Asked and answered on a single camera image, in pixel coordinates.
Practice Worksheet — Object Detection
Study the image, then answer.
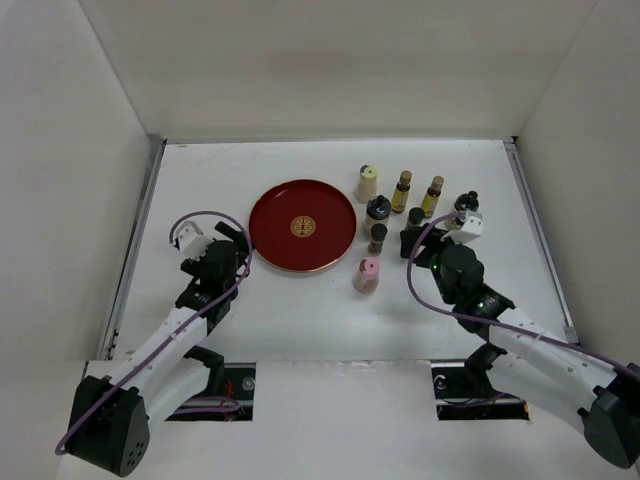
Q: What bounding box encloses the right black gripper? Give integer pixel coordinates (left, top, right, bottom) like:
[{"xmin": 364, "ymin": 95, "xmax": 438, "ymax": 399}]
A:
[{"xmin": 400, "ymin": 223, "xmax": 469, "ymax": 305}]

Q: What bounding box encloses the small black cap spice jar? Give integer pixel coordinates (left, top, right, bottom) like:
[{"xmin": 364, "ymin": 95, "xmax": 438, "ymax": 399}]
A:
[{"xmin": 367, "ymin": 223, "xmax": 388, "ymax": 256}]

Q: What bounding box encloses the black knob cap spice jar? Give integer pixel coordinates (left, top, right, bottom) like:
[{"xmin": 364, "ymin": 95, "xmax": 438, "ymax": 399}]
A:
[{"xmin": 364, "ymin": 195, "xmax": 391, "ymax": 233}]

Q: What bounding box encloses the yellow label bottle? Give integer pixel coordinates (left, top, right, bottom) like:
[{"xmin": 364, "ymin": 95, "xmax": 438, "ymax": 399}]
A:
[
  {"xmin": 420, "ymin": 176, "xmax": 444, "ymax": 218},
  {"xmin": 391, "ymin": 170, "xmax": 412, "ymax": 213}
]

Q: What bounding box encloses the pink cap spice shaker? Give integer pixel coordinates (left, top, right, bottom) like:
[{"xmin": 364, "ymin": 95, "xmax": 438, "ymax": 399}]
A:
[{"xmin": 353, "ymin": 257, "xmax": 380, "ymax": 294}]

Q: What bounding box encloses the yellow cap salt shaker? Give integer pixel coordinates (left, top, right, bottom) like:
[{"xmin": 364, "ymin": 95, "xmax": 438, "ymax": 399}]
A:
[{"xmin": 354, "ymin": 165, "xmax": 378, "ymax": 203}]

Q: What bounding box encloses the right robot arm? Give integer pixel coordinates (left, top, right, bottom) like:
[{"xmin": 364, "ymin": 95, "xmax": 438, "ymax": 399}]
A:
[{"xmin": 400, "ymin": 224, "xmax": 639, "ymax": 469}]

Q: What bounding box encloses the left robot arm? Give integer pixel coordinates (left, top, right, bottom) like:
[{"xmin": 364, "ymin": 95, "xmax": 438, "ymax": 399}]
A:
[{"xmin": 55, "ymin": 216, "xmax": 252, "ymax": 478}]

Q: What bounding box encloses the round black top grinder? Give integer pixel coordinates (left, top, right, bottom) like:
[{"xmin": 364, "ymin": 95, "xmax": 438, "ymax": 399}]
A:
[{"xmin": 454, "ymin": 190, "xmax": 479, "ymax": 214}]

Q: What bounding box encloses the red round tray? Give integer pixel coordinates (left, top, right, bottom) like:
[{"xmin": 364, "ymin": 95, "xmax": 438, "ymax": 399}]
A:
[{"xmin": 248, "ymin": 179, "xmax": 358, "ymax": 273}]

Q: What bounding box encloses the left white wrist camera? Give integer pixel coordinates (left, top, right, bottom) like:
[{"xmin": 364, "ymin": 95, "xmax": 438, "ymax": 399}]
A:
[{"xmin": 173, "ymin": 220, "xmax": 210, "ymax": 260}]

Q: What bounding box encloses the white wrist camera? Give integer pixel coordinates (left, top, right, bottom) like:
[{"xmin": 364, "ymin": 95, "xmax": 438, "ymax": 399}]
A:
[
  {"xmin": 444, "ymin": 210, "xmax": 484, "ymax": 244},
  {"xmin": 173, "ymin": 220, "xmax": 210, "ymax": 260}
]

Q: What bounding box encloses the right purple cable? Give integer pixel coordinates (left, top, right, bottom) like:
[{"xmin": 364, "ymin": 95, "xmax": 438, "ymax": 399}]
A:
[{"xmin": 406, "ymin": 211, "xmax": 640, "ymax": 384}]

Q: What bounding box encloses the purple cable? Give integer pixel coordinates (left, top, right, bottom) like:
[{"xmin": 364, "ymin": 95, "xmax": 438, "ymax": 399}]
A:
[
  {"xmin": 53, "ymin": 210, "xmax": 257, "ymax": 456},
  {"xmin": 406, "ymin": 211, "xmax": 640, "ymax": 384}
]

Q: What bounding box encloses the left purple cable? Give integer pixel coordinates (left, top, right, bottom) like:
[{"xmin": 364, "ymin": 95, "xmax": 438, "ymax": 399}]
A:
[{"xmin": 53, "ymin": 210, "xmax": 257, "ymax": 456}]

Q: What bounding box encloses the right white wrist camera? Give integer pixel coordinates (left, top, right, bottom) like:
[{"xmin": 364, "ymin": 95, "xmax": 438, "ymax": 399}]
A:
[{"xmin": 444, "ymin": 210, "xmax": 484, "ymax": 244}]

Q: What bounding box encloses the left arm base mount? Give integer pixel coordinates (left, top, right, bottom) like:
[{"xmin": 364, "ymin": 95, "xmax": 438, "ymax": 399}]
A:
[{"xmin": 167, "ymin": 363, "xmax": 257, "ymax": 422}]

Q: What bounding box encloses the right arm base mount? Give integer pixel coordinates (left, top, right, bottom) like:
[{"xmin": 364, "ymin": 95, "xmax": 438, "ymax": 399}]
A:
[{"xmin": 430, "ymin": 361, "xmax": 530, "ymax": 421}]

